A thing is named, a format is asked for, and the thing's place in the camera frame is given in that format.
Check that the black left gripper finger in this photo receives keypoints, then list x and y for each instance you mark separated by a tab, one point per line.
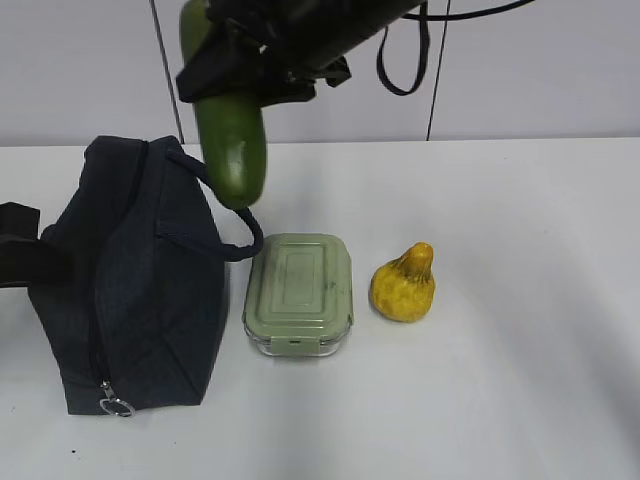
26	259

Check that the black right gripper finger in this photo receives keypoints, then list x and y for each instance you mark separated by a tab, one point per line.
220	59

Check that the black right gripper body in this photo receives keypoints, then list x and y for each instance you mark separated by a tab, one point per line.
293	54

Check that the green cucumber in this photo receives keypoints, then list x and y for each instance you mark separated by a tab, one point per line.
231	135

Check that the dark navy fabric lunch bag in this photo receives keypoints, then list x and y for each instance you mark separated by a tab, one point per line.
140	323

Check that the green lidded glass lunch box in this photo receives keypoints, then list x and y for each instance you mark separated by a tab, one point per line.
299	297

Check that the yellow bumpy gourd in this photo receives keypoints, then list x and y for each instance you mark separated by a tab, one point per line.
403	289

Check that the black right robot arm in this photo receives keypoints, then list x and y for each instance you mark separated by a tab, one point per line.
357	20

